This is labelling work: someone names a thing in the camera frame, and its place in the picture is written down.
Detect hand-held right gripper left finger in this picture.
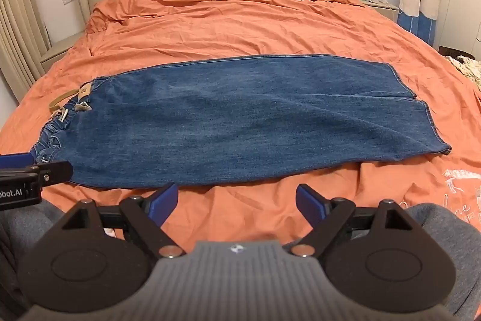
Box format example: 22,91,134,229
62,183,187,259

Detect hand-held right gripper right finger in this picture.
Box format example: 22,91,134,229
290,184,414,258

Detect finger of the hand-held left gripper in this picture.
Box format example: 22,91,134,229
33,161,74,184
0,153,37,169

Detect blue denim pants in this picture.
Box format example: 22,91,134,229
29,54,452,190

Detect person's left leg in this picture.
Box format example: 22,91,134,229
0,200,76,310

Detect person's leg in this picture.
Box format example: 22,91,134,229
405,202,481,321
0,200,76,310

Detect tan belt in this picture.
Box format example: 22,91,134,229
49,82,93,116

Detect beige nightstand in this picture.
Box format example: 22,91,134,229
40,31,85,74

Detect beige curtain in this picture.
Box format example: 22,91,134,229
0,0,53,93

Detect person's right leg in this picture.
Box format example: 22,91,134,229
405,202,481,321

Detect orange duvet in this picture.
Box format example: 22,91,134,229
0,0,481,246

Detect pile of cream cloth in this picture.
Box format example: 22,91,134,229
445,52,481,90

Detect white nightstand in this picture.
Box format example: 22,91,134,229
363,0,400,21

